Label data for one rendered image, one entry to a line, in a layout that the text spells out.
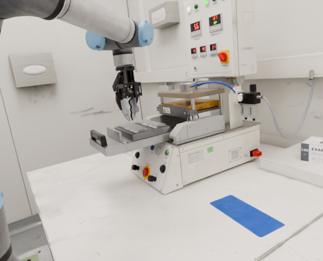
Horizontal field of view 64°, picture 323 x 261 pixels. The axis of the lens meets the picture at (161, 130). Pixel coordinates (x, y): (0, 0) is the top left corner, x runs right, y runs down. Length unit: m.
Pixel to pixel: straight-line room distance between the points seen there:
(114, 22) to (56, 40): 1.76
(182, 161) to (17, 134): 1.70
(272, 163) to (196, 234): 0.51
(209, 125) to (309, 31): 0.62
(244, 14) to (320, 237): 0.85
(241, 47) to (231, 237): 0.75
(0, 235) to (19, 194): 2.05
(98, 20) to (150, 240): 0.60
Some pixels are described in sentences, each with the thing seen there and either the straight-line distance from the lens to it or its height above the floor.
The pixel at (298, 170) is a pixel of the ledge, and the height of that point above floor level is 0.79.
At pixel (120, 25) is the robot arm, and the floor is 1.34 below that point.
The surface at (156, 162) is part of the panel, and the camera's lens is 1.08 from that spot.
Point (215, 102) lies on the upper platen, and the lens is 1.16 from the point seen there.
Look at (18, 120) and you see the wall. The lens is 2.42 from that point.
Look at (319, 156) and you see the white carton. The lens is 1.17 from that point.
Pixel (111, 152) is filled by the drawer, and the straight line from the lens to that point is 0.93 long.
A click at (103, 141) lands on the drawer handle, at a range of 0.95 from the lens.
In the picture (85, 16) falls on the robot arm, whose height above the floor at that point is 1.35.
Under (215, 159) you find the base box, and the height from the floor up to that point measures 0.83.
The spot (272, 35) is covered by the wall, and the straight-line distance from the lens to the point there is 1.48.
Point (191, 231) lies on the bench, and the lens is 0.81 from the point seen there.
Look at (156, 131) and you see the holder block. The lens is 1.00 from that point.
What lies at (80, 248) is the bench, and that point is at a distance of 0.84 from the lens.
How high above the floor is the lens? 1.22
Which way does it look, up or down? 13 degrees down
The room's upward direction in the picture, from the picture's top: 7 degrees counter-clockwise
